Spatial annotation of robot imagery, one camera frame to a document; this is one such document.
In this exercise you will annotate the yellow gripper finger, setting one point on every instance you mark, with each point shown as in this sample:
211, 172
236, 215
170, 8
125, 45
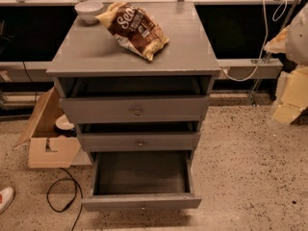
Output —
278, 43
291, 95

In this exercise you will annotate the grey bottom drawer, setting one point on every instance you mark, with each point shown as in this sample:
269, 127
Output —
142, 180

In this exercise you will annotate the grey drawer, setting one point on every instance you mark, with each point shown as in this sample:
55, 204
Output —
142, 180
141, 136
134, 99

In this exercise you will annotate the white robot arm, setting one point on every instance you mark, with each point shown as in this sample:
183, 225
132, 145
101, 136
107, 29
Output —
292, 88

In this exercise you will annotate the grey middle drawer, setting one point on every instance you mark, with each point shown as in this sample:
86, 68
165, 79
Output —
141, 136

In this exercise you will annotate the grey drawer cabinet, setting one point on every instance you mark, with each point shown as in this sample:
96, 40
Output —
94, 52

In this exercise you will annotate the grey top drawer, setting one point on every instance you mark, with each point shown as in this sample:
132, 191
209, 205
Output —
134, 99

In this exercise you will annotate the metal diagonal pole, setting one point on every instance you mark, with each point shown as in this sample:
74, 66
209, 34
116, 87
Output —
292, 38

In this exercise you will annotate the brown yellow snack bag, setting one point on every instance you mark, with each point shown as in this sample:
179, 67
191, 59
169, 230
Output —
133, 29

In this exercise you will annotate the white ceramic bowl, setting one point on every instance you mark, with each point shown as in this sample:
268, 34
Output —
89, 10

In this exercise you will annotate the white bowl in box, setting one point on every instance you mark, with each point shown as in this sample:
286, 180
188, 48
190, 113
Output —
62, 123

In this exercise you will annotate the open cardboard box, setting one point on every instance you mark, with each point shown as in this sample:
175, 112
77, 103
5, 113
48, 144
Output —
47, 148

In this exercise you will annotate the white red shoe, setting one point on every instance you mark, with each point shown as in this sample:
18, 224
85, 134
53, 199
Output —
6, 198

